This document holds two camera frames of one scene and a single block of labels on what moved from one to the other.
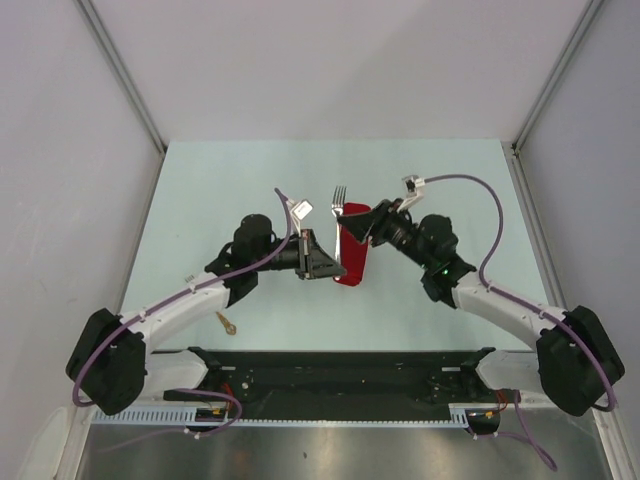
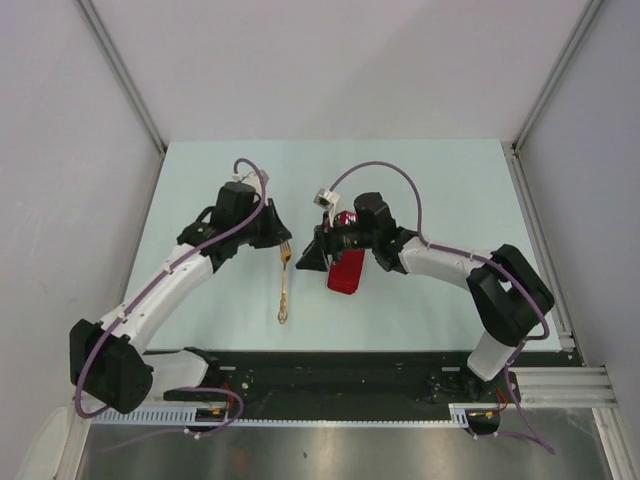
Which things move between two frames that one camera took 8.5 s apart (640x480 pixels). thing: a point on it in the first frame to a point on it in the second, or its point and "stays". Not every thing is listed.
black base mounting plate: [354, 384] stays
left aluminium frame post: [94, 21] stays
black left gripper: [316, 263] to [276, 232]
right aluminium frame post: [591, 9] stays
